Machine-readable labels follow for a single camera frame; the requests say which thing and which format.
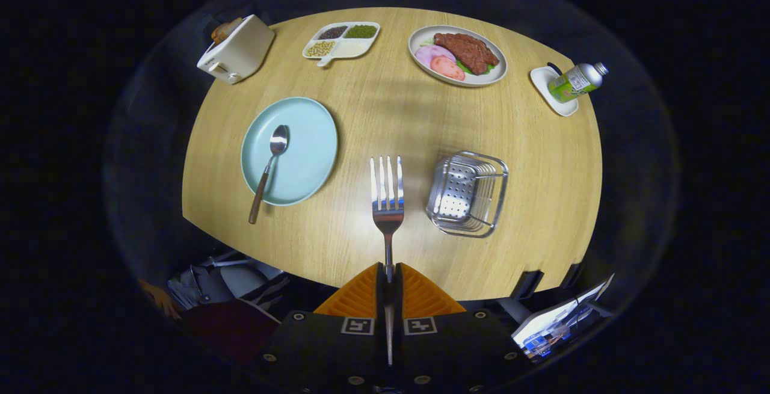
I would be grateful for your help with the green lettuce leaf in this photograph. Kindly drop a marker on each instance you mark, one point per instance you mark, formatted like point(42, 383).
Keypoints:
point(484, 69)

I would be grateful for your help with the brown meat steak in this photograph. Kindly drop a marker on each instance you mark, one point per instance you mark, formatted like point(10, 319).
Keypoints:
point(466, 50)

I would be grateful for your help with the white divided tray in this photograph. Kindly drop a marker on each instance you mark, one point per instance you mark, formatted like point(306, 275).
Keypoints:
point(355, 49)

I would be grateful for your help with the white oval food plate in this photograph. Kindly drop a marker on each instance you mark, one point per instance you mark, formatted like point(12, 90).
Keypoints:
point(481, 80)

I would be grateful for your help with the green label metal bottle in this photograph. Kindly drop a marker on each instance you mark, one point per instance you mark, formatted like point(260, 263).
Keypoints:
point(571, 83)

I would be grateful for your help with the pale pink ham slice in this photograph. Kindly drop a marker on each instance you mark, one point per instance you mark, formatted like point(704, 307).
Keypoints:
point(428, 53)

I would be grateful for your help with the red tomato slice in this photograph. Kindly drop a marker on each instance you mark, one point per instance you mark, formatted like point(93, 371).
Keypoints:
point(448, 68)

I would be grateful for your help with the brown toast slice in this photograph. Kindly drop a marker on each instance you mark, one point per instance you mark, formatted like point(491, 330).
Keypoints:
point(224, 30)

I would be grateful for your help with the dark red cloth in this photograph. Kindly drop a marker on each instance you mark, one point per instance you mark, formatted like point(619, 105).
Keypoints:
point(228, 328)

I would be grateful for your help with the white box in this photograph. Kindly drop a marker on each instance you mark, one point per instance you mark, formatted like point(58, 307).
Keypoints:
point(553, 322)

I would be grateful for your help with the grey chair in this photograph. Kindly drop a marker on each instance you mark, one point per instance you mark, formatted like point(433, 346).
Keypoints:
point(240, 280)

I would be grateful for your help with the orange object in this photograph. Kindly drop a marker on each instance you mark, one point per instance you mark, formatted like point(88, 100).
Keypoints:
point(159, 299)

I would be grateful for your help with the light blue round plate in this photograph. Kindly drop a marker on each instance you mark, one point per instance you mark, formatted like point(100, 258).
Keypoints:
point(304, 153)

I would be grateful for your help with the dark beans portion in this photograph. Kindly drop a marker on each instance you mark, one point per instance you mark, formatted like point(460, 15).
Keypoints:
point(332, 32)

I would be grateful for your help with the white square coaster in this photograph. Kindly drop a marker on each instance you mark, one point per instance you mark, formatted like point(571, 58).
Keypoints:
point(541, 81)

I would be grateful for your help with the yellow beans portion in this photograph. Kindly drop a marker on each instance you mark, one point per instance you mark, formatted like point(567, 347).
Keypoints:
point(320, 49)

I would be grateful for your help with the white toaster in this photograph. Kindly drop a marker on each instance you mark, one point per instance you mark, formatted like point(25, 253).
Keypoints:
point(240, 51)

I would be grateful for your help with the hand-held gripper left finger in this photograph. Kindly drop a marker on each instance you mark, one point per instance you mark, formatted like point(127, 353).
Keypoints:
point(325, 346)

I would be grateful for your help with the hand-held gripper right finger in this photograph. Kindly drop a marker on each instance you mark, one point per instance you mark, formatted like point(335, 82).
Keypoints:
point(457, 346)

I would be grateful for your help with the green beans portion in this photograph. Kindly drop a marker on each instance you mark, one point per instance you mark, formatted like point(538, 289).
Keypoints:
point(361, 31)

